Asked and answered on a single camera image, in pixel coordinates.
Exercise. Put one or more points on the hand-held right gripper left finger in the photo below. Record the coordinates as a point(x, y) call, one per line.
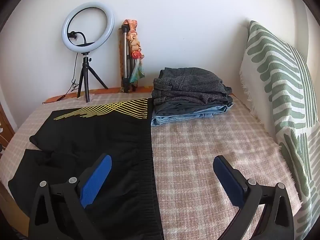
point(96, 180)

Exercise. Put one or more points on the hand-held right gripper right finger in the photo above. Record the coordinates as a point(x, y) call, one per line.
point(228, 180)

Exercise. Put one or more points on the colourful orange scarf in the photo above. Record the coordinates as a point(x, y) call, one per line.
point(135, 42)

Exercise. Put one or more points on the green patterned fringed pillow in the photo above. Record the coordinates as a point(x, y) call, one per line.
point(275, 80)

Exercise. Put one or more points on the pink checked blanket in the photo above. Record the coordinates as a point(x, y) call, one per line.
point(212, 140)

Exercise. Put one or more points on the orange leaf print sheet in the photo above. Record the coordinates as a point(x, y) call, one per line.
point(112, 90)

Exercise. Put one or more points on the wooden bedside furniture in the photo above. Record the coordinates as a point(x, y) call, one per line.
point(6, 122)

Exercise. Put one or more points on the dark grey folded pants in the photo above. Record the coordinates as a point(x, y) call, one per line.
point(175, 107)

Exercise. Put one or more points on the folded silver tripod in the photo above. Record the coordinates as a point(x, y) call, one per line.
point(123, 55)

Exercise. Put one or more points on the light blue jeans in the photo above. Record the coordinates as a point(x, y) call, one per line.
point(180, 118)

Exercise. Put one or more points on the black pants with yellow stripes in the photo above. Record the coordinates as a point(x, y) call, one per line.
point(100, 135)

